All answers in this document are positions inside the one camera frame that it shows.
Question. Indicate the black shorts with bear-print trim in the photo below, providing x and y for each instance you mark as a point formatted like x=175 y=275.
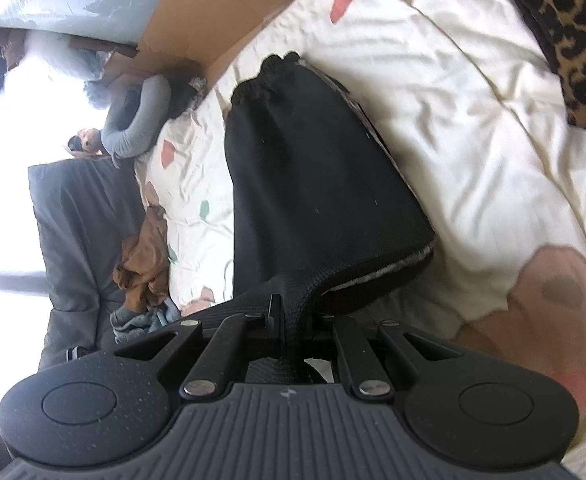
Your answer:
x=313 y=185

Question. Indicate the brown garment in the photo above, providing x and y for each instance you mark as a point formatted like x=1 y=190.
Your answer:
x=145 y=260

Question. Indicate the cream printed bedsheet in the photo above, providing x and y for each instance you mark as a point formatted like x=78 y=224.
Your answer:
x=473 y=160

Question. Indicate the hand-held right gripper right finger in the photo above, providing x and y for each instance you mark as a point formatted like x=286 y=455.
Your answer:
x=348 y=347

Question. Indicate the grey neck pillow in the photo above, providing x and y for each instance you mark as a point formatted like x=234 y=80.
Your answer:
x=133 y=120

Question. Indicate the leopard print garment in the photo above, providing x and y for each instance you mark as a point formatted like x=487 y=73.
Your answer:
x=568 y=30

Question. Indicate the dark grey cushion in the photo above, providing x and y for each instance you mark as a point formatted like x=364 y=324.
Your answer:
x=78 y=235

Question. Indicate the dark cloth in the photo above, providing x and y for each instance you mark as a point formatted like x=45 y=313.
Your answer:
x=180 y=97

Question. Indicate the blue-grey garment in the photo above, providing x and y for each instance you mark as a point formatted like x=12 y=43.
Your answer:
x=143 y=322

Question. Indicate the brown cardboard sheet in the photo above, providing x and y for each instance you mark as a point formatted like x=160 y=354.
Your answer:
x=213 y=15

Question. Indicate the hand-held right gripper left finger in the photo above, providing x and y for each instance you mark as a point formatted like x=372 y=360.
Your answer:
x=273 y=322

